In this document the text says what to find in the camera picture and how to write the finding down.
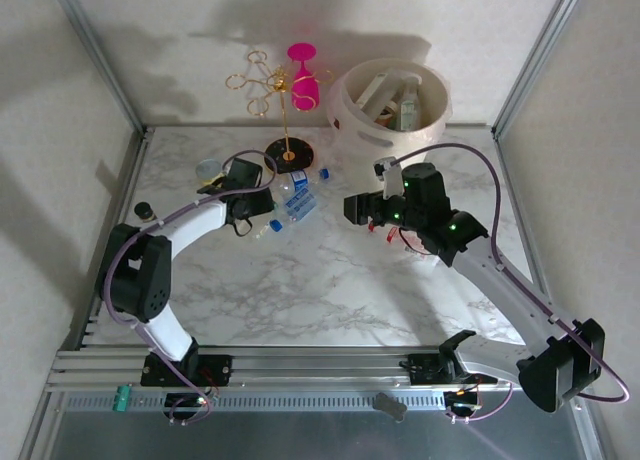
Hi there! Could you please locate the small black capped brown bottle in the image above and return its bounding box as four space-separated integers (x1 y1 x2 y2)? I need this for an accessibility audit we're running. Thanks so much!
133 200 157 225

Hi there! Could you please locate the clear bottle green text label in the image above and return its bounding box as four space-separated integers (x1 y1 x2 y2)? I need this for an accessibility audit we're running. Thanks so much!
397 77 424 131

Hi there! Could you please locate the small blue label water bottle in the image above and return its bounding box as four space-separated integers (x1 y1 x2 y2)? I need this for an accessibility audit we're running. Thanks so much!
279 167 332 196

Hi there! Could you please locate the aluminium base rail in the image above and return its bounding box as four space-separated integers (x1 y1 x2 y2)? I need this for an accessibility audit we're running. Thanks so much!
47 346 501 394

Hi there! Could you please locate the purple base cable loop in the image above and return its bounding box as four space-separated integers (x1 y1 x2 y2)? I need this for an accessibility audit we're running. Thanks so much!
447 379 515 424
167 379 224 426

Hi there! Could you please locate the pink wine glass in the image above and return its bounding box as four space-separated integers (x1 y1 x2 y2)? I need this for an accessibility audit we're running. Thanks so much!
286 41 321 112

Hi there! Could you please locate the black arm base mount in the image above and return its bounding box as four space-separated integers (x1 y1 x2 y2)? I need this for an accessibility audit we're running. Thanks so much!
399 352 454 385
141 354 234 387

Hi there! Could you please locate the perforated metal cable tray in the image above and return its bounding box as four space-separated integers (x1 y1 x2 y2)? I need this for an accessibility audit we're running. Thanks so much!
59 390 449 414

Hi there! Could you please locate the red cap clear bottle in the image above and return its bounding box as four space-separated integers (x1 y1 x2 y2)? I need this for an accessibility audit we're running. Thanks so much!
367 219 436 271

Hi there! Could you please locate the black controller box green light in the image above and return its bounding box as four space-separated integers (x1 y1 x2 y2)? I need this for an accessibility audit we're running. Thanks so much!
443 389 482 412
164 392 210 410

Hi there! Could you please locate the yellow printed paper cup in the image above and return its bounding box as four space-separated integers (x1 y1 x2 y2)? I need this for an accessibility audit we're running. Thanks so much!
194 158 227 191

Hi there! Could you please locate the gold wire glass rack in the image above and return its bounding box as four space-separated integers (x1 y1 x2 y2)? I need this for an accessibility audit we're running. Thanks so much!
224 50 335 175

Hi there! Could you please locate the aluminium frame post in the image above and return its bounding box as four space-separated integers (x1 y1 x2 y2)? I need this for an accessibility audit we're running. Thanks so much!
47 0 152 137
492 0 592 137

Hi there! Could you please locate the soda water label clear bottle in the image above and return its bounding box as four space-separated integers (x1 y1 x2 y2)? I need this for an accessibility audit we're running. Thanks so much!
268 189 320 233

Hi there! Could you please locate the grey metal shelf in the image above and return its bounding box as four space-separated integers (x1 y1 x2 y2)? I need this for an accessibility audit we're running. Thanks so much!
29 408 594 460

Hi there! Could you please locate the white plastic bin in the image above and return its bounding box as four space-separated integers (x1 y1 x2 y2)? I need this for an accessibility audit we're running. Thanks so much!
325 57 454 191

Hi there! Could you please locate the thin black right gripper cable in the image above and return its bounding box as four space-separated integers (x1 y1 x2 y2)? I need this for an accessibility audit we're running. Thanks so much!
397 227 431 257

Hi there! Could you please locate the tall clear plastic bottle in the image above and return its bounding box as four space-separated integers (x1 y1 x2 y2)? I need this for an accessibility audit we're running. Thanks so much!
355 68 401 116

